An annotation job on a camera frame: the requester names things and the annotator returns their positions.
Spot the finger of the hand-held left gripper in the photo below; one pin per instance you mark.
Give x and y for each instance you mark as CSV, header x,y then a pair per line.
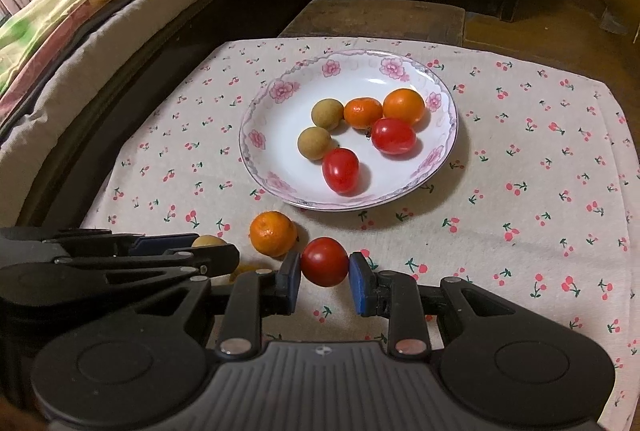
x,y
165,243
215,256

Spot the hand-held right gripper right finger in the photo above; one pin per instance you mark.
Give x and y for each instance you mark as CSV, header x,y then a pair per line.
x,y
360,283

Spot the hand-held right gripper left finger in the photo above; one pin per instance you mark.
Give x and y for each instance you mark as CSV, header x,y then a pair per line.
x,y
289,283

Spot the tan longan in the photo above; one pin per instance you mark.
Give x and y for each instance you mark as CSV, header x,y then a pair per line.
x,y
247,269
327,112
314,142
209,241

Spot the round red cherry tomato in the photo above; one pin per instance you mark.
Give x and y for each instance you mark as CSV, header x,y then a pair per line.
x,y
325,261

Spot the oval red cherry tomato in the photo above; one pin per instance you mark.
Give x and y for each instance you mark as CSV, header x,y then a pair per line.
x,y
341,170
393,136

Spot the white floral rim plate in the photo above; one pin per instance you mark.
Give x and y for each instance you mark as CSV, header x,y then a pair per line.
x,y
350,131

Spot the small orange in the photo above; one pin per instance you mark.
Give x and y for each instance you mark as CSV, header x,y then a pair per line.
x,y
404,105
272,233
363,112

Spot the cherry print tablecloth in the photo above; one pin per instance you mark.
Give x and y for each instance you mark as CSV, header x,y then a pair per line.
x,y
500,211

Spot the wooden stool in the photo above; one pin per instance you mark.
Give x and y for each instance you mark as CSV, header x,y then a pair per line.
x,y
375,21

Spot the grey object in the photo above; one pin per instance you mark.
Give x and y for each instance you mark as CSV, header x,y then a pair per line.
x,y
614,20

